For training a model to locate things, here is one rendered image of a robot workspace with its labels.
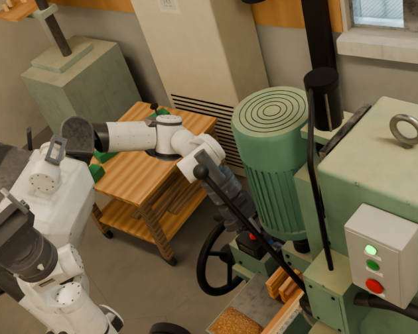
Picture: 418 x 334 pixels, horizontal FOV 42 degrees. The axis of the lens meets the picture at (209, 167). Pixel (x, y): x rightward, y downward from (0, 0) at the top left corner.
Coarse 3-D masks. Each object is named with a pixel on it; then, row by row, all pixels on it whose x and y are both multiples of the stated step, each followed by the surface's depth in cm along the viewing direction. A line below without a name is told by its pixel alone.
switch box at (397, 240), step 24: (360, 216) 87; (384, 216) 85; (360, 240) 85; (384, 240) 82; (408, 240) 81; (360, 264) 90; (384, 264) 85; (408, 264) 84; (384, 288) 90; (408, 288) 88
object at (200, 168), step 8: (200, 168) 115; (200, 176) 115; (208, 176) 116; (208, 184) 116; (216, 184) 116; (216, 192) 116; (224, 200) 116; (232, 208) 116; (240, 216) 116; (248, 224) 117; (256, 232) 117; (264, 240) 117; (272, 248) 117; (272, 256) 118; (280, 256) 118; (280, 264) 118; (288, 272) 118; (296, 280) 118; (304, 288) 118; (304, 296) 118; (304, 304) 118
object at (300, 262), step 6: (288, 246) 138; (288, 252) 137; (294, 252) 136; (300, 252) 136; (306, 252) 135; (288, 258) 140; (294, 258) 137; (300, 258) 135; (306, 258) 134; (312, 258) 133; (288, 264) 142; (294, 264) 139; (300, 264) 137; (306, 264) 135; (300, 270) 139
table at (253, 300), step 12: (240, 276) 163; (252, 276) 159; (264, 276) 154; (252, 288) 152; (264, 288) 151; (240, 300) 150; (252, 300) 149; (264, 300) 148; (276, 300) 147; (252, 312) 147; (264, 312) 146; (276, 312) 145; (264, 324) 143
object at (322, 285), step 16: (320, 256) 105; (336, 256) 104; (304, 272) 103; (320, 272) 102; (336, 272) 101; (320, 288) 101; (336, 288) 99; (352, 288) 100; (320, 304) 105; (336, 304) 101; (352, 304) 102; (320, 320) 110; (336, 320) 105; (352, 320) 105
